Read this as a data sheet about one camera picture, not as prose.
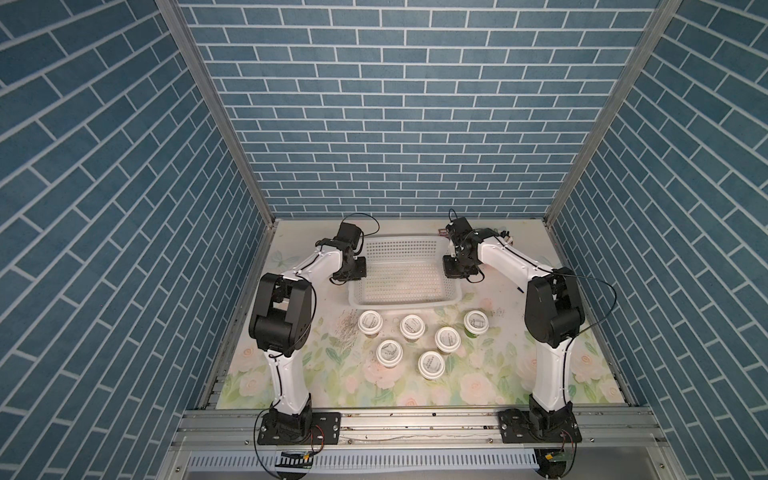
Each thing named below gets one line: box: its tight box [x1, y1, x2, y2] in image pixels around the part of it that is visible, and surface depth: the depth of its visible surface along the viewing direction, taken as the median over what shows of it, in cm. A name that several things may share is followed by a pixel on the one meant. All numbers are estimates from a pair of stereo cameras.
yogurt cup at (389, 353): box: [376, 339, 404, 368], surface depth 81 cm
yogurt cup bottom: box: [417, 351, 446, 380], surface depth 79 cm
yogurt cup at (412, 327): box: [399, 314, 426, 343], surface depth 86 cm
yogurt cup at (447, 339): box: [434, 326, 462, 354], surface depth 84 cm
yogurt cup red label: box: [357, 310, 383, 339], surface depth 87 cm
